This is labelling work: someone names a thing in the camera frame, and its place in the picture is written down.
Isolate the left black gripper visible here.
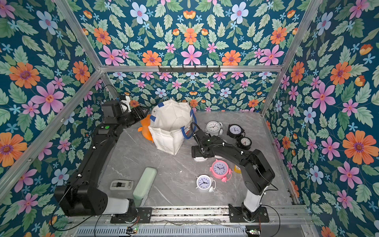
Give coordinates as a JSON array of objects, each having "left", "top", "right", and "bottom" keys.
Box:
[{"left": 115, "top": 106, "right": 149, "bottom": 130}]

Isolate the pink alarm clock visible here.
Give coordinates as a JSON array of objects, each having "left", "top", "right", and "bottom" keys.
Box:
[{"left": 210, "top": 159, "right": 233, "bottom": 183}]

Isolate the white twin-bell alarm clock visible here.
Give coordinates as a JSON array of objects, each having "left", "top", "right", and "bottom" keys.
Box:
[{"left": 205, "top": 121, "right": 224, "bottom": 136}]

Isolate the small white purple-face clock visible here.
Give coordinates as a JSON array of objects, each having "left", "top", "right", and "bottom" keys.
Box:
[{"left": 196, "top": 174, "right": 216, "bottom": 193}]

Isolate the white canvas tote bag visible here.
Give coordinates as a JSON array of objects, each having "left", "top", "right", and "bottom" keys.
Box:
[{"left": 149, "top": 99, "right": 197, "bottom": 155}]

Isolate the yellow square alarm clock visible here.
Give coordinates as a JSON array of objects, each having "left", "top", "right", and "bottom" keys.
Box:
[{"left": 234, "top": 165, "right": 241, "bottom": 174}]

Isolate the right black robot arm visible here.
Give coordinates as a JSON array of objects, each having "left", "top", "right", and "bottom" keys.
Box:
[{"left": 190, "top": 122, "right": 275, "bottom": 221}]

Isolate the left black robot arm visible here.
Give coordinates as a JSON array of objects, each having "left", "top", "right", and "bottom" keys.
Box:
[{"left": 54, "top": 100, "right": 149, "bottom": 221}]

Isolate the pale green oblong case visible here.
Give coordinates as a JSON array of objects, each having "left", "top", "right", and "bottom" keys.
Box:
[{"left": 133, "top": 167, "right": 158, "bottom": 200}]

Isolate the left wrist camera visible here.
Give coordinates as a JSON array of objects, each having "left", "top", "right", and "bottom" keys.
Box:
[{"left": 119, "top": 95, "right": 131, "bottom": 113}]

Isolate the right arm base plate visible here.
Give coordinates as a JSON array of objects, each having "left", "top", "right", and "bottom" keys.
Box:
[{"left": 228, "top": 204, "right": 269, "bottom": 223}]

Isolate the white wall light switch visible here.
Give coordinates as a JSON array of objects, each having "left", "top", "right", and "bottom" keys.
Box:
[{"left": 110, "top": 180, "right": 134, "bottom": 191}]

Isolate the black hook rail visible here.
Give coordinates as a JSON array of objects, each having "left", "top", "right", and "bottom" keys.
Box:
[{"left": 158, "top": 66, "right": 221, "bottom": 73}]

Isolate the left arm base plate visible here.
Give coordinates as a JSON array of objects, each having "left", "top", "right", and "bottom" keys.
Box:
[{"left": 111, "top": 207, "right": 153, "bottom": 224}]

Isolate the aluminium front rail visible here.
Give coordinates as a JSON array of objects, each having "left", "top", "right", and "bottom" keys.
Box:
[{"left": 67, "top": 205, "right": 314, "bottom": 227}]

